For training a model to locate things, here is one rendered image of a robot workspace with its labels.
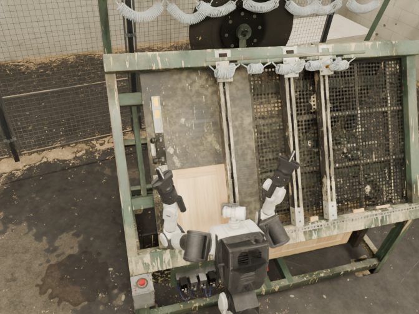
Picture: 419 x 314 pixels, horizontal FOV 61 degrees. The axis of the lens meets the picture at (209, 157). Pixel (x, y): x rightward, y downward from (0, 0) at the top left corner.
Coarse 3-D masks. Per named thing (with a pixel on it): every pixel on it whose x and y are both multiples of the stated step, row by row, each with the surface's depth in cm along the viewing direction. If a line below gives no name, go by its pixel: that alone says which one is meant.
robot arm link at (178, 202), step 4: (176, 196) 179; (180, 196) 180; (172, 200) 177; (176, 200) 178; (180, 200) 179; (164, 204) 182; (168, 204) 180; (172, 204) 181; (176, 204) 182; (180, 204) 180; (184, 204) 182; (176, 208) 182; (180, 208) 182; (184, 208) 183
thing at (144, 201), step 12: (336, 84) 254; (348, 84) 257; (372, 84) 262; (384, 84) 265; (120, 96) 215; (132, 96) 217; (132, 108) 219; (384, 120) 273; (144, 180) 224; (264, 180) 244; (312, 180) 254; (144, 192) 225; (132, 204) 222; (144, 204) 224
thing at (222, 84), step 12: (216, 72) 216; (216, 84) 225; (228, 96) 222; (228, 108) 223; (228, 120) 223; (228, 132) 226; (228, 144) 225; (228, 156) 225; (228, 168) 225; (228, 180) 226; (228, 192) 229
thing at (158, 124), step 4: (156, 96) 214; (152, 100) 213; (152, 104) 213; (152, 108) 213; (156, 108) 214; (160, 108) 215; (152, 112) 216; (160, 112) 215; (160, 116) 215; (156, 120) 214; (160, 120) 215; (156, 124) 215; (160, 124) 215; (156, 128) 215; (160, 128) 215; (156, 132) 215; (160, 132) 216; (156, 144) 217; (164, 168) 218
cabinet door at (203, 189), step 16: (176, 176) 222; (192, 176) 225; (208, 176) 228; (224, 176) 231; (192, 192) 226; (208, 192) 229; (224, 192) 231; (192, 208) 227; (208, 208) 230; (192, 224) 227; (208, 224) 230
